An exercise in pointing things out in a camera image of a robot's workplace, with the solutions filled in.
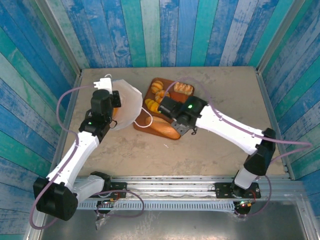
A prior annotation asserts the yellow striped fake bread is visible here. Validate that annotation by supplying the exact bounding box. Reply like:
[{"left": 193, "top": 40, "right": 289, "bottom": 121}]
[{"left": 144, "top": 97, "right": 161, "bottom": 114}]

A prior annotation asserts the golden fake croissant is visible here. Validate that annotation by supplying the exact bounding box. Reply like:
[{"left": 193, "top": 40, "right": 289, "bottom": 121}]
[
  {"left": 150, "top": 79, "right": 165, "bottom": 95},
  {"left": 154, "top": 89, "right": 171, "bottom": 104}
]

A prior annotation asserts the white paper bag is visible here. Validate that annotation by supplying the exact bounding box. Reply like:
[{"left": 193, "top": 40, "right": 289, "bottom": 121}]
[{"left": 103, "top": 73, "right": 153, "bottom": 131}]

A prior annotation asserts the fake baguette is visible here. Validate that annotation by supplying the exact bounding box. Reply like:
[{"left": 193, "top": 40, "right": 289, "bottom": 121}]
[{"left": 145, "top": 115, "right": 181, "bottom": 141}]

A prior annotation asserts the braided fake bread loaf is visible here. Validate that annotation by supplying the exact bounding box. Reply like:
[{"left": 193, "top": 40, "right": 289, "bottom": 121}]
[{"left": 173, "top": 81, "right": 195, "bottom": 97}]

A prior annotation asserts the brown plastic tray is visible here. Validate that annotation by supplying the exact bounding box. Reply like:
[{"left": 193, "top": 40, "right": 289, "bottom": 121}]
[{"left": 133, "top": 77, "right": 196, "bottom": 141}]

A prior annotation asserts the grey metal plate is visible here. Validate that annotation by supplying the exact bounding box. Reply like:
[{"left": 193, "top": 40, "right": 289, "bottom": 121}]
[{"left": 39, "top": 208, "right": 310, "bottom": 240}]

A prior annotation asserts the clear plastic scrap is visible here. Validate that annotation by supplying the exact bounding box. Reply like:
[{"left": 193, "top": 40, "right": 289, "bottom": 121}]
[{"left": 94, "top": 216, "right": 107, "bottom": 231}]

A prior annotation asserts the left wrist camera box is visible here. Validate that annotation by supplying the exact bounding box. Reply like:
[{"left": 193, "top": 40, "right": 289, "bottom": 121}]
[{"left": 93, "top": 77, "right": 113, "bottom": 94}]

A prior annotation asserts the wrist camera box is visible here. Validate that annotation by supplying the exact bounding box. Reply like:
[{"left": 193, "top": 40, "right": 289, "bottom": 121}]
[
  {"left": 171, "top": 119, "right": 191, "bottom": 137},
  {"left": 93, "top": 77, "right": 113, "bottom": 94}
]

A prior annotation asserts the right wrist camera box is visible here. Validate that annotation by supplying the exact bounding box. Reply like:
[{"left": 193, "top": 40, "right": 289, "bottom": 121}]
[{"left": 171, "top": 119, "right": 191, "bottom": 137}]

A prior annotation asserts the aluminium table side rail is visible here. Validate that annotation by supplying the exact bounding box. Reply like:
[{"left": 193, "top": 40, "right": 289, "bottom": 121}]
[
  {"left": 46, "top": 73, "right": 84, "bottom": 180},
  {"left": 254, "top": 66, "right": 296, "bottom": 181}
]

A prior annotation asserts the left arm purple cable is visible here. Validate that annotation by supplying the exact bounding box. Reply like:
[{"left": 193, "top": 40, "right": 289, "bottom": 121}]
[{"left": 29, "top": 84, "right": 145, "bottom": 230}]

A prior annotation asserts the aluminium mounting rail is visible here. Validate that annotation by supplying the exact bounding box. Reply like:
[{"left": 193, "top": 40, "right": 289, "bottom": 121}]
[{"left": 37, "top": 175, "right": 306, "bottom": 202}]

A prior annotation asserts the aluminium corner post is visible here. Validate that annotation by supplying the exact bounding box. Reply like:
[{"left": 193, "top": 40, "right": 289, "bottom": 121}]
[
  {"left": 255, "top": 0, "right": 306, "bottom": 75},
  {"left": 34, "top": 0, "right": 83, "bottom": 77}
]

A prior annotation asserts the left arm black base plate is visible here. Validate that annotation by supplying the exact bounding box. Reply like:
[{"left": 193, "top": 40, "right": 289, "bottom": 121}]
[{"left": 109, "top": 181, "right": 128, "bottom": 199}]

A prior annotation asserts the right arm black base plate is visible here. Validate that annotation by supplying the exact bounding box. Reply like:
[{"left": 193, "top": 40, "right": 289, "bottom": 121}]
[{"left": 214, "top": 181, "right": 262, "bottom": 200}]

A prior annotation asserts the grey slotted cable duct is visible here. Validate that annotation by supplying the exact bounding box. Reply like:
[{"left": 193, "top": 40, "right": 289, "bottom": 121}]
[{"left": 46, "top": 200, "right": 238, "bottom": 211}]

